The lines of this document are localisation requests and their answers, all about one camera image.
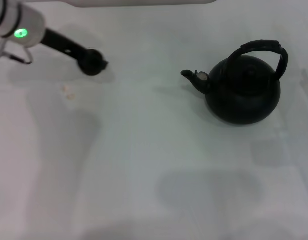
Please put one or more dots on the small black teacup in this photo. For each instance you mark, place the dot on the small black teacup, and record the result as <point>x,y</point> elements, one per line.
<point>89,62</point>

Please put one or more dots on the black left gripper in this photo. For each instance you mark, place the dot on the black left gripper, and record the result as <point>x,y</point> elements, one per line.
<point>58,42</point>

